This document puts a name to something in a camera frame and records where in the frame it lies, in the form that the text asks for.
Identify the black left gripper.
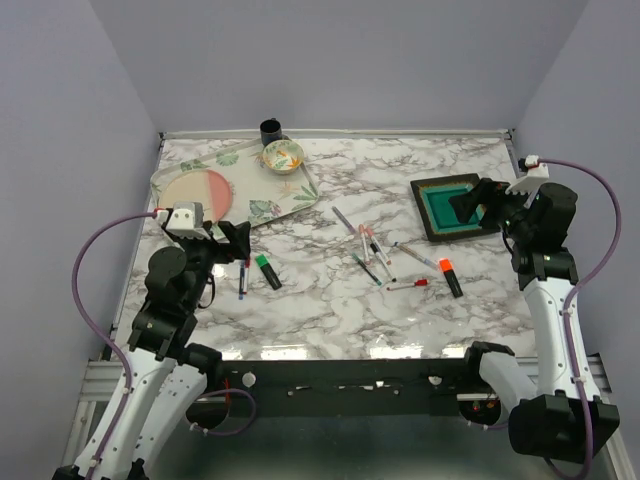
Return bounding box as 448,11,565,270
174,219,251,310

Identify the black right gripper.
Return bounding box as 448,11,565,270
449,176,537,242

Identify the orange highlighter cap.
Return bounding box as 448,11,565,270
439,259,453,272

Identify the black orange highlighter body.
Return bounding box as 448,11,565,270
443,269,463,298

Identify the blue tip thin pen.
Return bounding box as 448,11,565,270
394,242,440,271

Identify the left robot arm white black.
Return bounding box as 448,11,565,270
53,209,250,479

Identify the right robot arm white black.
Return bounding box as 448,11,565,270
449,178,620,466

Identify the blue red whiteboard pen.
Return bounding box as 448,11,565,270
238,259,250,300

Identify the green fineliner pen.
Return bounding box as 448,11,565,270
351,252,383,286

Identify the green cap black highlighter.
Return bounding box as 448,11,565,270
255,254,282,290

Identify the black teal square plate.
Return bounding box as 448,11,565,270
410,174,499,243

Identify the floral leaf pattern tray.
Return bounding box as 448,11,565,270
151,139,320,240

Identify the pink cream round plate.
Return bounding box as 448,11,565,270
157,169,233,222

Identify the floral small bowl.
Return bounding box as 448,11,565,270
261,139,306,175

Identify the pink cap white marker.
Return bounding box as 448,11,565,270
365,226,392,266

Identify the grey purple marker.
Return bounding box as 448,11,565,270
332,206,357,235

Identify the dark blue mug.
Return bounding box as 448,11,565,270
259,118,283,147

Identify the peach cap white marker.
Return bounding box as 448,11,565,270
358,224,371,265

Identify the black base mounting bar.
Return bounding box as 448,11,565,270
205,358,500,419

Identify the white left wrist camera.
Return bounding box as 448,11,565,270
154,202,212,242

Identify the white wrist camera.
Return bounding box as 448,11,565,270
506,155,549,195
154,202,212,242

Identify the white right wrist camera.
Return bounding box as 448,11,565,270
506,155,549,195

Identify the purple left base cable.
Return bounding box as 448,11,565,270
188,388,259,437

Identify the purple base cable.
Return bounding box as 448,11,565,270
467,417,514,432
188,388,259,437

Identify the aluminium frame rail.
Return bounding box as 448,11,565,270
79,361,124,402

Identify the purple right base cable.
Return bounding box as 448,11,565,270
467,417,514,432

